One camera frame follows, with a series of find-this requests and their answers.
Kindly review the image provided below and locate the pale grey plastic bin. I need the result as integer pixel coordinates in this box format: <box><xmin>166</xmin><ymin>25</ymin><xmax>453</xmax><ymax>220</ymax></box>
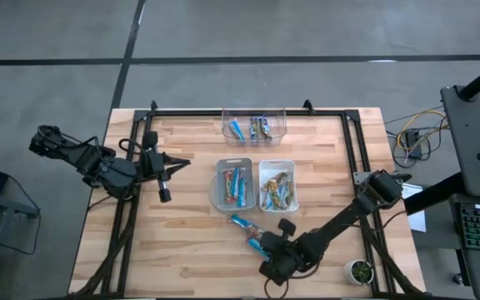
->
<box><xmin>215</xmin><ymin>157</ymin><xmax>258</xmax><ymax>213</ymax></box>

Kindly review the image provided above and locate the clear plastic bin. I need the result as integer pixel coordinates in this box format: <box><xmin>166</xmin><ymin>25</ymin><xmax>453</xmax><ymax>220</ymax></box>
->
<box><xmin>222</xmin><ymin>107</ymin><xmax>288</xmax><ymax>148</ymax></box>

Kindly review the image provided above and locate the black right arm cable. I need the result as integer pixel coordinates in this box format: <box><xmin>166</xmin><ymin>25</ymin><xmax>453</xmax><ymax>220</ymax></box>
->
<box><xmin>263</xmin><ymin>272</ymin><xmax>292</xmax><ymax>299</ymax></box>

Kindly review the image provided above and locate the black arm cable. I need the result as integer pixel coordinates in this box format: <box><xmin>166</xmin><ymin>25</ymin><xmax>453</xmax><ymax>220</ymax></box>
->
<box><xmin>117</xmin><ymin>137</ymin><xmax>146</xmax><ymax>158</ymax></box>
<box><xmin>263</xmin><ymin>272</ymin><xmax>292</xmax><ymax>299</ymax></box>

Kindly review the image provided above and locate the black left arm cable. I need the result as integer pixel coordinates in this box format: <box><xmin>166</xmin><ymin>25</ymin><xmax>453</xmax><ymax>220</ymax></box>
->
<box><xmin>117</xmin><ymin>137</ymin><xmax>146</xmax><ymax>158</ymax></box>

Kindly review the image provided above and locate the white plastic bin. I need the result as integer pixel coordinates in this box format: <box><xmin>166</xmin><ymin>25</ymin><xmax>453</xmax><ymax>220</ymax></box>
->
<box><xmin>258</xmin><ymin>159</ymin><xmax>300</xmax><ymax>215</ymax></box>

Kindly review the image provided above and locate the black diagonal beam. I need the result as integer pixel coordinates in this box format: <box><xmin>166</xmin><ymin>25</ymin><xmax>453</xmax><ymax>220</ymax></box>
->
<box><xmin>404</xmin><ymin>172</ymin><xmax>466</xmax><ymax>217</ymax></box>

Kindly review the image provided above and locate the small plant in white pot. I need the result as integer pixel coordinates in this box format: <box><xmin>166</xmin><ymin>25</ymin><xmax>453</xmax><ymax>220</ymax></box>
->
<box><xmin>342</xmin><ymin>258</ymin><xmax>376</xmax><ymax>287</ymax></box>

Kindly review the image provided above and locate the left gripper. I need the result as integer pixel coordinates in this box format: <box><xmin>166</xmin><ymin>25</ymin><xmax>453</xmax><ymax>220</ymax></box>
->
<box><xmin>150</xmin><ymin>150</ymin><xmax>193</xmax><ymax>181</ymax></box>

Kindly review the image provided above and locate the blue green granola bar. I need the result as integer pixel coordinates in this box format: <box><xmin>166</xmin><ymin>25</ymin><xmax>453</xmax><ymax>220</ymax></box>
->
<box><xmin>227</xmin><ymin>118</ymin><xmax>247</xmax><ymax>145</ymax></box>
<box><xmin>259</xmin><ymin>117</ymin><xmax>273</xmax><ymax>141</ymax></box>
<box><xmin>249</xmin><ymin>117</ymin><xmax>260</xmax><ymax>146</ymax></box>

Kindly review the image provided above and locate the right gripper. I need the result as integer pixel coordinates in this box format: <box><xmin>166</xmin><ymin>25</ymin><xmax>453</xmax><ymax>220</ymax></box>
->
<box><xmin>259</xmin><ymin>231</ymin><xmax>303</xmax><ymax>288</ymax></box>

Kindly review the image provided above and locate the white paper sheet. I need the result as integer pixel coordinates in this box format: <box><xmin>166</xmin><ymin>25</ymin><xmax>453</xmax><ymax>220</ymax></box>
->
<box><xmin>398</xmin><ymin>182</ymin><xmax>428</xmax><ymax>233</ymax></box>

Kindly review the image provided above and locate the black cable bundle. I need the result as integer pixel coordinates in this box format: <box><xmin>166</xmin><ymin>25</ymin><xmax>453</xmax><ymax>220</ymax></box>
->
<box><xmin>391</xmin><ymin>132</ymin><xmax>433</xmax><ymax>170</ymax></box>

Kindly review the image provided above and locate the black power adapter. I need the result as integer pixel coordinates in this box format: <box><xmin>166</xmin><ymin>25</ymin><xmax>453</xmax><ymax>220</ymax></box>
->
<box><xmin>404</xmin><ymin>128</ymin><xmax>423</xmax><ymax>159</ymax></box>

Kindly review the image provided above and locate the black aluminium table frame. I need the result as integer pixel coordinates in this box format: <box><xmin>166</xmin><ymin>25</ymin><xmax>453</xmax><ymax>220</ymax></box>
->
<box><xmin>71</xmin><ymin>98</ymin><xmax>427</xmax><ymax>300</ymax></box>

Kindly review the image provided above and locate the yellow cable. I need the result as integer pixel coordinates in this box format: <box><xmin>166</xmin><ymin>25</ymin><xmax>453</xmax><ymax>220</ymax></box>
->
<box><xmin>397</xmin><ymin>108</ymin><xmax>449</xmax><ymax>148</ymax></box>

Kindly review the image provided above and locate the grey equipment cart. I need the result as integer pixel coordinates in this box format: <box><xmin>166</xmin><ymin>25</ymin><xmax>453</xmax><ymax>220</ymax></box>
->
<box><xmin>439</xmin><ymin>85</ymin><xmax>480</xmax><ymax>199</ymax></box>

